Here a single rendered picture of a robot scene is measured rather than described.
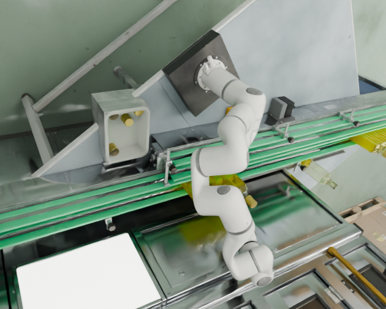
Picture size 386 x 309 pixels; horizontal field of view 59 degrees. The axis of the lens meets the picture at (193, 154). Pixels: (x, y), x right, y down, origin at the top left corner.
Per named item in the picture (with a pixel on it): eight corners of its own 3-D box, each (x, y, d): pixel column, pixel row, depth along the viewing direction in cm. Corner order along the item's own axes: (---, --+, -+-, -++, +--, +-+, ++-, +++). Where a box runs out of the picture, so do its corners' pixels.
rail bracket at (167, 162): (155, 175, 141) (168, 194, 133) (157, 140, 132) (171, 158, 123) (162, 173, 143) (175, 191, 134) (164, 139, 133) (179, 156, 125)
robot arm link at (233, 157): (209, 118, 105) (189, 139, 94) (250, 111, 98) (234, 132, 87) (222, 157, 110) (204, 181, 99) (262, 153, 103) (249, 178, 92)
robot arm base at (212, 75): (189, 65, 129) (211, 83, 119) (215, 46, 130) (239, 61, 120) (203, 94, 141) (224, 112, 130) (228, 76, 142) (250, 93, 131)
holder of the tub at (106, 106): (100, 162, 141) (106, 173, 136) (97, 102, 126) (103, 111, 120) (139, 154, 149) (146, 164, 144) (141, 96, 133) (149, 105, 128)
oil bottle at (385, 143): (350, 134, 204) (392, 160, 185) (353, 126, 201) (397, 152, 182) (356, 132, 207) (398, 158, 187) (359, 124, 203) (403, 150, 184)
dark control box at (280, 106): (268, 111, 176) (279, 119, 170) (271, 97, 171) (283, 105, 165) (280, 109, 179) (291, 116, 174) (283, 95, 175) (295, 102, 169)
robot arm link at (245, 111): (251, 121, 100) (239, 165, 109) (270, 93, 118) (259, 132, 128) (220, 111, 102) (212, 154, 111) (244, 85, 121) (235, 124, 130)
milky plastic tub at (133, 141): (99, 152, 138) (106, 165, 132) (97, 102, 125) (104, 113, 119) (140, 144, 146) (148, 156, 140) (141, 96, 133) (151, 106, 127)
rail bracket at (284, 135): (269, 129, 164) (288, 144, 155) (272, 116, 160) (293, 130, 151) (276, 128, 166) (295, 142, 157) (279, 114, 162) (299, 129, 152)
